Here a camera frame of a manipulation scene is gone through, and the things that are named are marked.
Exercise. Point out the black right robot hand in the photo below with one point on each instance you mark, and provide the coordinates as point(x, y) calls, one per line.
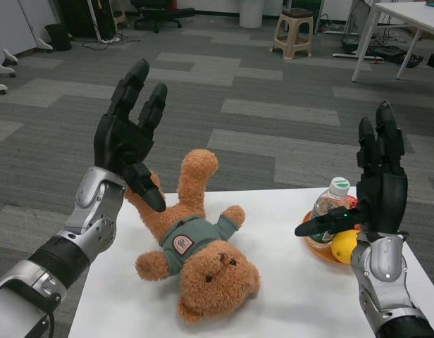
point(382, 197)

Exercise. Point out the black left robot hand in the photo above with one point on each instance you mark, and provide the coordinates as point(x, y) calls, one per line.
point(118, 144)

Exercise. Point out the brown plush teddy bear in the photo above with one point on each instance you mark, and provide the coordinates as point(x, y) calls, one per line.
point(217, 278)

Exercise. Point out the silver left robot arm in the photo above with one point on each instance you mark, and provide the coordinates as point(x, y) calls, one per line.
point(97, 218)

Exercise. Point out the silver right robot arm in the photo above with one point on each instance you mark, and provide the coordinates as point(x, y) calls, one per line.
point(382, 260)

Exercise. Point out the red fruit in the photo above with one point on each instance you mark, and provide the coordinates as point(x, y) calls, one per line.
point(351, 202)

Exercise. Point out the clear plastic water bottle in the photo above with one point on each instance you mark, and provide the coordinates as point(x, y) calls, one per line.
point(326, 206)

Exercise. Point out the yellow lemon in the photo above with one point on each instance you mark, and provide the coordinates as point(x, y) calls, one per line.
point(342, 248)

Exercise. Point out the orange round plate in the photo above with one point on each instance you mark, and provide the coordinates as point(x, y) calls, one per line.
point(317, 251)

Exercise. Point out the white power strip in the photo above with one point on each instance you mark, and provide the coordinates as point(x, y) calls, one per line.
point(111, 40)

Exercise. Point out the black waste bin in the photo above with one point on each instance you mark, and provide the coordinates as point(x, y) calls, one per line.
point(58, 37)

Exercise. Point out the black office chair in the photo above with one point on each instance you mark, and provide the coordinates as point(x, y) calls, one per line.
point(160, 17)

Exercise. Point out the white desk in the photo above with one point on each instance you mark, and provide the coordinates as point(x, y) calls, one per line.
point(407, 15)

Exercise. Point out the white cylindrical bin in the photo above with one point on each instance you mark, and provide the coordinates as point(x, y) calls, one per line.
point(252, 14)

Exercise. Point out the beige plastic stool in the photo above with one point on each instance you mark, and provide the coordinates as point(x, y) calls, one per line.
point(294, 20)

